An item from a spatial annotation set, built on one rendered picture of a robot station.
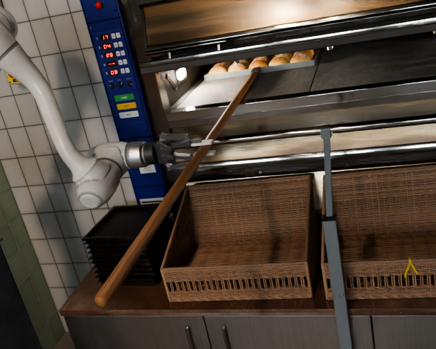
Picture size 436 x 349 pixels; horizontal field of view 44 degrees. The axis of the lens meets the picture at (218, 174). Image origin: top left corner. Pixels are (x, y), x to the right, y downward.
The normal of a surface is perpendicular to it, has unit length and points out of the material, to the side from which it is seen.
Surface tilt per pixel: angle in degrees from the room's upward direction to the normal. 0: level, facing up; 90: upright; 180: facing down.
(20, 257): 90
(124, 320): 90
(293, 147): 70
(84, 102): 90
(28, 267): 90
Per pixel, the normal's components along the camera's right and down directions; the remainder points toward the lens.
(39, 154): -0.24, 0.42
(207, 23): -0.29, 0.08
